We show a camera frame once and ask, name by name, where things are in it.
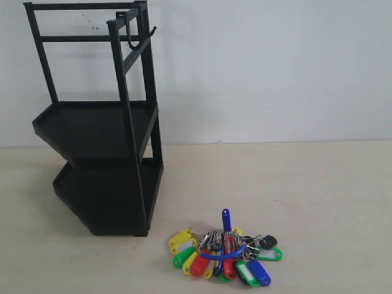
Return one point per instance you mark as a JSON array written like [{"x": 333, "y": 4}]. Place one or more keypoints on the colourful key tag bunch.
[{"x": 225, "y": 253}]

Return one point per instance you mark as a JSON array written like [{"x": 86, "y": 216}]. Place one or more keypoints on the black two-tier shelf rack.
[{"x": 113, "y": 149}]

